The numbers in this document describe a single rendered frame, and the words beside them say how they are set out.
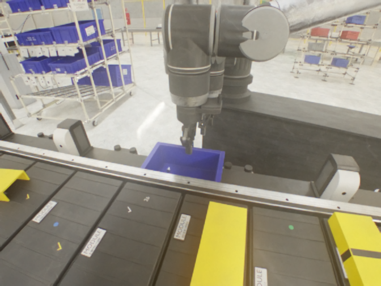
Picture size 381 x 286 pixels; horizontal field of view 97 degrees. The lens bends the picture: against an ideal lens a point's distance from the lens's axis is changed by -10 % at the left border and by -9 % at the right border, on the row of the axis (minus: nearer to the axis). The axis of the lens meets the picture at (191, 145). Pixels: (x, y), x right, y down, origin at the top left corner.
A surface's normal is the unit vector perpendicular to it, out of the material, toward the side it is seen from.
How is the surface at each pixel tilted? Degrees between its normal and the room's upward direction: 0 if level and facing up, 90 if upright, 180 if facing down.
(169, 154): 85
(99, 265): 0
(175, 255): 0
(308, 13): 93
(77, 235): 0
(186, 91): 90
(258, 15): 84
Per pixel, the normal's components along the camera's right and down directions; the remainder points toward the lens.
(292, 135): -0.41, 0.54
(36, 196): 0.00, -0.81
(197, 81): 0.39, 0.55
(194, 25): -0.14, 0.39
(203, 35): -0.14, 0.66
